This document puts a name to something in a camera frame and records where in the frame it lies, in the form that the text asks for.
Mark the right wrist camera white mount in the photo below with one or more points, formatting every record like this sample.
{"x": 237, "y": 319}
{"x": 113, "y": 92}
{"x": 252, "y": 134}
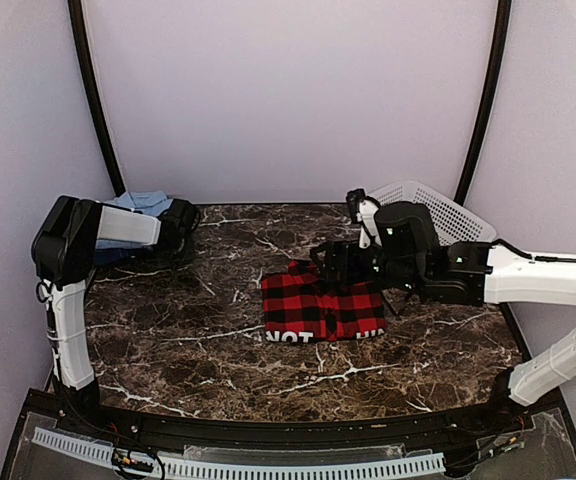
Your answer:
{"x": 362, "y": 209}

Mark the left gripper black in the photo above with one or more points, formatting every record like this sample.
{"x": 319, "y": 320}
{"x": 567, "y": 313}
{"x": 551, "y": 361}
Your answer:
{"x": 187, "y": 256}

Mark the folded dark navy shirt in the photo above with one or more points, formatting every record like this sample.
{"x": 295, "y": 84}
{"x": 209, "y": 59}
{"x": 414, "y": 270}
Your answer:
{"x": 107, "y": 257}

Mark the white slotted cable duct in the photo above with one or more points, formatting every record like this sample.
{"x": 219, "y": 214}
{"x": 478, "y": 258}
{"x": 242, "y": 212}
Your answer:
{"x": 228, "y": 463}

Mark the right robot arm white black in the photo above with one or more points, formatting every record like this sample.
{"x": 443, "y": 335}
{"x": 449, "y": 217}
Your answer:
{"x": 399, "y": 248}

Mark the black frame post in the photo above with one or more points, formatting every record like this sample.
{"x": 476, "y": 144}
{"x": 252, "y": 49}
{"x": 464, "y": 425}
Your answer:
{"x": 488, "y": 94}
{"x": 96, "y": 109}

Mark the white plastic mesh basket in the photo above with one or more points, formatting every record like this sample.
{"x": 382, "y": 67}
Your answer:
{"x": 453, "y": 223}

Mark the left black frame post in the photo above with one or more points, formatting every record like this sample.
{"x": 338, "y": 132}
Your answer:
{"x": 96, "y": 109}

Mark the red black plaid shirt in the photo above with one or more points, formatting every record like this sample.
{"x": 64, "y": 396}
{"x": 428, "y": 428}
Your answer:
{"x": 301, "y": 308}

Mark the folded light blue shirt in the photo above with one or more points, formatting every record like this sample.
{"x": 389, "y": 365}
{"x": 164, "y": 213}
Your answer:
{"x": 148, "y": 203}

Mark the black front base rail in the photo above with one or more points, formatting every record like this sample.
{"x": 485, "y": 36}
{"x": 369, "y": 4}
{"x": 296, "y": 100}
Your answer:
{"x": 461, "y": 433}

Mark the right black frame post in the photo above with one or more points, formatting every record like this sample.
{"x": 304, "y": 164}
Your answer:
{"x": 488, "y": 94}

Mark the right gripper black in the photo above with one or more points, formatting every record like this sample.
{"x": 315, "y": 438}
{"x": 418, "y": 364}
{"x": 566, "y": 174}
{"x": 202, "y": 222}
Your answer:
{"x": 350, "y": 273}

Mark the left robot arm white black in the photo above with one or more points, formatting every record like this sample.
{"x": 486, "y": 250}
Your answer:
{"x": 63, "y": 252}

